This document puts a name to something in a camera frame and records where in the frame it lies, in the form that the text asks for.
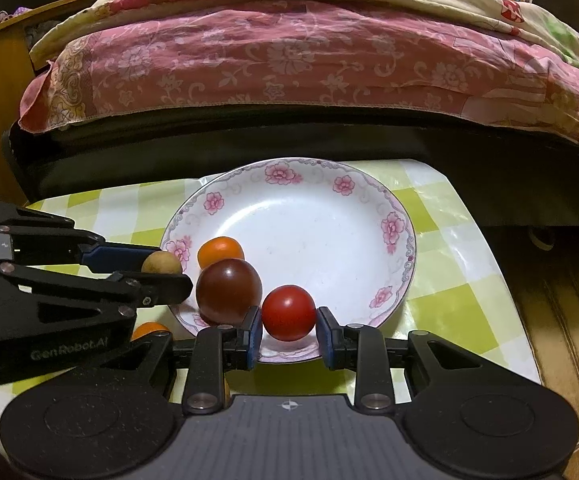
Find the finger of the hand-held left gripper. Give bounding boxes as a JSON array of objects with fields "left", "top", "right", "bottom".
[
  {"left": 0, "top": 217, "right": 163, "bottom": 273},
  {"left": 0, "top": 260, "right": 194, "bottom": 325}
]

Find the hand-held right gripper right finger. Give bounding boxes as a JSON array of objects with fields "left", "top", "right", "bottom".
[{"left": 316, "top": 306, "right": 476, "bottom": 409}]

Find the black bed base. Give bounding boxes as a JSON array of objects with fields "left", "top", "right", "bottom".
[{"left": 2, "top": 94, "right": 579, "bottom": 233}]

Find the small orange tomato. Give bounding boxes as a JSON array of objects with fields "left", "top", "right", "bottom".
[
  {"left": 197, "top": 236, "right": 245, "bottom": 271},
  {"left": 132, "top": 322, "right": 171, "bottom": 343}
]

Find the small tan longan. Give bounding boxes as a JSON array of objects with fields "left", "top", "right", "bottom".
[{"left": 142, "top": 251, "right": 183, "bottom": 276}]

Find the dark purple tomato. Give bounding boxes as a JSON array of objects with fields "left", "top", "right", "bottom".
[{"left": 196, "top": 258, "right": 264, "bottom": 326}]

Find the pink floral quilt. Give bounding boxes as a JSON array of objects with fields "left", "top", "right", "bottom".
[{"left": 17, "top": 0, "right": 579, "bottom": 147}]

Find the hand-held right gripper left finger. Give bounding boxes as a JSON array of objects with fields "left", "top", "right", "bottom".
[{"left": 104, "top": 305, "right": 264, "bottom": 415}]

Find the red cherry tomato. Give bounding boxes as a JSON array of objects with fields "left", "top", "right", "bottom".
[{"left": 262, "top": 285, "right": 317, "bottom": 342}]

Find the green checked plastic tablecloth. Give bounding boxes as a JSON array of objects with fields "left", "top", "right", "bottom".
[{"left": 0, "top": 159, "right": 543, "bottom": 411}]

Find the white plate with pink flowers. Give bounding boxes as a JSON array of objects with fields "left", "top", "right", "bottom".
[{"left": 160, "top": 158, "right": 417, "bottom": 365}]

